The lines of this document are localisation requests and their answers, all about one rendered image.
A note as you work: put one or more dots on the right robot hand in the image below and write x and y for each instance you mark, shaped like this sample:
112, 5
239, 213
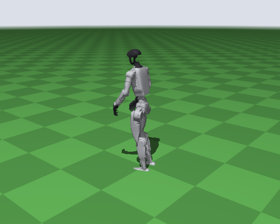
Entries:
133, 104

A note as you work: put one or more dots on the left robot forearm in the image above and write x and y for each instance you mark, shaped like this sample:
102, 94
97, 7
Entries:
120, 99

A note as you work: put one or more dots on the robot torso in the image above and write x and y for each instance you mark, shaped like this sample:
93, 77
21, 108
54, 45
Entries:
140, 86

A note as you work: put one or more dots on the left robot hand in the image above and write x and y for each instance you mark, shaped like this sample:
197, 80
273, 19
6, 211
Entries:
114, 109

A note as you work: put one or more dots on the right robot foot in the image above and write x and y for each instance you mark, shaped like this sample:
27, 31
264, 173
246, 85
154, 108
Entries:
151, 163

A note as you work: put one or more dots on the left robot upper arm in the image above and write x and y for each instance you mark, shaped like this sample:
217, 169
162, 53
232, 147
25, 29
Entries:
130, 75

